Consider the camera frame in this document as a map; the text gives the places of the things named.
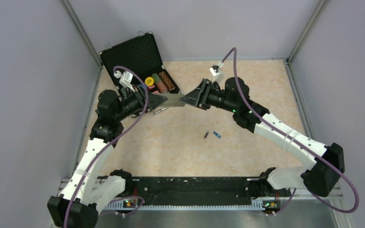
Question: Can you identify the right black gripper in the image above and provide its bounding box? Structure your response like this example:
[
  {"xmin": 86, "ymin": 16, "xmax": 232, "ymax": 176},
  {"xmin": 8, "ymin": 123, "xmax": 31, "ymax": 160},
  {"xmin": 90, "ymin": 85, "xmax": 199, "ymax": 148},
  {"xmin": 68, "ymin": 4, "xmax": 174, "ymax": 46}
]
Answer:
[{"xmin": 180, "ymin": 78, "xmax": 238, "ymax": 113}]

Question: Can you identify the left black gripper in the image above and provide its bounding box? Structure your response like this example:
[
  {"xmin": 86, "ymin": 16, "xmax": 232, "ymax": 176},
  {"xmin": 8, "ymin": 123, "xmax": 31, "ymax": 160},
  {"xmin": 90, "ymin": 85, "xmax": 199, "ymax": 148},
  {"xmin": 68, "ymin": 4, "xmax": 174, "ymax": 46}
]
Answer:
[{"xmin": 115, "ymin": 84, "xmax": 167, "ymax": 121}]

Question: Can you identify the white remote control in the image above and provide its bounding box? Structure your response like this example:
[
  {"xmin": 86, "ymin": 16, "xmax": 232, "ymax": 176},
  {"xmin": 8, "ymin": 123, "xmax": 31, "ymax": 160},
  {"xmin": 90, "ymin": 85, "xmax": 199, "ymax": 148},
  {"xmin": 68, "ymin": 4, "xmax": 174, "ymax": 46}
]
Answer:
[{"xmin": 160, "ymin": 94, "xmax": 185, "ymax": 107}]

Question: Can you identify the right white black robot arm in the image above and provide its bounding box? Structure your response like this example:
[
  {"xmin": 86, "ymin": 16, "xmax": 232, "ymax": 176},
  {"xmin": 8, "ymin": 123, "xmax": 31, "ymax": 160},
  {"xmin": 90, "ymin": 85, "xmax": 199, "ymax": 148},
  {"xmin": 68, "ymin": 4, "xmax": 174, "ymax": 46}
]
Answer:
[{"xmin": 180, "ymin": 77, "xmax": 345, "ymax": 197}]

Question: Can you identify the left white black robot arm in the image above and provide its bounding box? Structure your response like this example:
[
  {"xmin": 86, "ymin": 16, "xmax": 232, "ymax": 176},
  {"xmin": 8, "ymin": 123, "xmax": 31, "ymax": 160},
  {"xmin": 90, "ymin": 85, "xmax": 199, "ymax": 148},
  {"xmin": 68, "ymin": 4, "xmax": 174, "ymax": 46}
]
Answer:
[{"xmin": 47, "ymin": 87, "xmax": 168, "ymax": 228}]

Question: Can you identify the yellow poker chip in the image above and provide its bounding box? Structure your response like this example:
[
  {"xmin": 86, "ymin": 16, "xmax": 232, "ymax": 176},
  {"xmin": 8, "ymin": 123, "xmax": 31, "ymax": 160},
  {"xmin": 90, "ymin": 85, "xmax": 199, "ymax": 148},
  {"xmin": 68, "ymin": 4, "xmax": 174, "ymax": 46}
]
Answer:
[{"xmin": 145, "ymin": 77, "xmax": 155, "ymax": 87}]

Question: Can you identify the green poker chip stack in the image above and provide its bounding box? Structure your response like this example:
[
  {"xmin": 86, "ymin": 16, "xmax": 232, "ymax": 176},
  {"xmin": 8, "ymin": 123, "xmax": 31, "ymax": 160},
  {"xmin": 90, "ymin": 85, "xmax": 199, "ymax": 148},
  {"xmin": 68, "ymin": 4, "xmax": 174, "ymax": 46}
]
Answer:
[{"xmin": 152, "ymin": 73, "xmax": 169, "ymax": 93}]

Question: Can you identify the brown poker chip stack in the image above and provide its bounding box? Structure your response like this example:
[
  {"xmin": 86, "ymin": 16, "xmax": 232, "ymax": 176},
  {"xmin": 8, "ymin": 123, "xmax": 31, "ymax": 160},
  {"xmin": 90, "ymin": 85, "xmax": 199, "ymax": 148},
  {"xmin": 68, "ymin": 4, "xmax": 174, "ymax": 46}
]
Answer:
[{"xmin": 158, "ymin": 71, "xmax": 175, "ymax": 91}]

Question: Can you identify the black poker chip case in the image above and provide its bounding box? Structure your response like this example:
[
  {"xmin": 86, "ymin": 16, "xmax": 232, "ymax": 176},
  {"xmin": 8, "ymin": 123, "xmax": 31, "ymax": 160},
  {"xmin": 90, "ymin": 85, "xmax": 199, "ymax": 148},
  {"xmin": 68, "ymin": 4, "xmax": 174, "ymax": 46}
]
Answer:
[{"xmin": 99, "ymin": 30, "xmax": 182, "ymax": 116}]

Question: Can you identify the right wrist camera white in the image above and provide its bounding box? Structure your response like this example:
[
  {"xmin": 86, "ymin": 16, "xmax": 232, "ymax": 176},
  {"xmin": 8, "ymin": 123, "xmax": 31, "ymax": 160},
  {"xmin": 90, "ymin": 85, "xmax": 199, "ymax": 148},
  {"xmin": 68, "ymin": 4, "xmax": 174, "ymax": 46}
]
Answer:
[{"xmin": 210, "ymin": 65, "xmax": 224, "ymax": 83}]

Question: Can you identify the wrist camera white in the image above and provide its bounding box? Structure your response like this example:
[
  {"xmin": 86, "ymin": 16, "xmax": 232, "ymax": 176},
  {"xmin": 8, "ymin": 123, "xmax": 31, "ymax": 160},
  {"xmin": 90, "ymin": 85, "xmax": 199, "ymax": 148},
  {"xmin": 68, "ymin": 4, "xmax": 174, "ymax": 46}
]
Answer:
[
  {"xmin": 210, "ymin": 65, "xmax": 224, "ymax": 83},
  {"xmin": 114, "ymin": 70, "xmax": 135, "ymax": 91}
]

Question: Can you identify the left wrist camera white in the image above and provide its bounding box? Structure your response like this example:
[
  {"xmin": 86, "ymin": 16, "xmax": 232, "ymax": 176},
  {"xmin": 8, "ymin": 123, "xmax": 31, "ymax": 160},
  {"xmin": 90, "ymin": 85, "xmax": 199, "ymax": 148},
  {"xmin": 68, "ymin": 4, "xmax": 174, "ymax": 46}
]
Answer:
[{"xmin": 114, "ymin": 70, "xmax": 135, "ymax": 91}]

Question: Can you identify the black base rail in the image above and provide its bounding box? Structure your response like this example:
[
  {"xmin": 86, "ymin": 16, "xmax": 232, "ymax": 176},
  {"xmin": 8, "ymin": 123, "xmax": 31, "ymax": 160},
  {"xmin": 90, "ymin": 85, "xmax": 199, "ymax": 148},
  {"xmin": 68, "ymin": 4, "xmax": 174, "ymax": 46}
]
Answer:
[{"xmin": 99, "ymin": 176, "xmax": 292, "ymax": 211}]

